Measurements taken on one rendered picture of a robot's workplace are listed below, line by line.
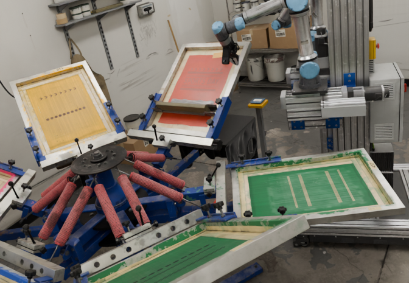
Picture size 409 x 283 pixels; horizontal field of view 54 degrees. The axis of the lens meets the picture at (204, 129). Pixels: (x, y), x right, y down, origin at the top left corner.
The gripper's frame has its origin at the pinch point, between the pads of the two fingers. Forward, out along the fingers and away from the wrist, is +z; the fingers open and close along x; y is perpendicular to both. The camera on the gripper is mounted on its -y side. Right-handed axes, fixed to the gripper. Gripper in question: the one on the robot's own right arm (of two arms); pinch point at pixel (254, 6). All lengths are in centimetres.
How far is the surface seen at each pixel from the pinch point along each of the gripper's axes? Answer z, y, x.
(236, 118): -16, 63, -74
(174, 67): 15, 12, -91
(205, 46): -1, 4, -70
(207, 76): -14, 18, -90
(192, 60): 7, 12, -79
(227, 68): -27, 15, -81
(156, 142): -17, 32, -152
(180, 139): -29, 33, -143
